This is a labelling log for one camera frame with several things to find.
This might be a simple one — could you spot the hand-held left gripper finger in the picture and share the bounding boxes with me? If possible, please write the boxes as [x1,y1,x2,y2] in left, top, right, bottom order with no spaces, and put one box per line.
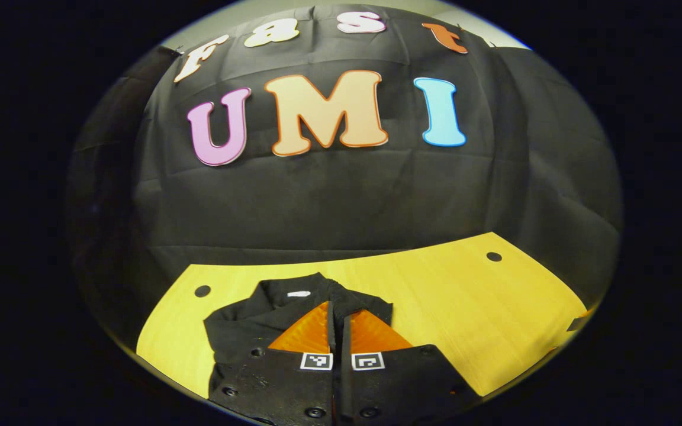
[208,301,337,425]
[336,308,484,425]

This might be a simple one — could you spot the black buttoned shirt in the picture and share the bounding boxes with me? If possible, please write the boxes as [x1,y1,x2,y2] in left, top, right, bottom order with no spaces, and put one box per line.
[203,272,394,367]

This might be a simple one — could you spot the black backdrop cloth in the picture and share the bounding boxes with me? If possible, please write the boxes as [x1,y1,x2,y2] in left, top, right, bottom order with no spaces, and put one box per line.
[66,3,623,350]

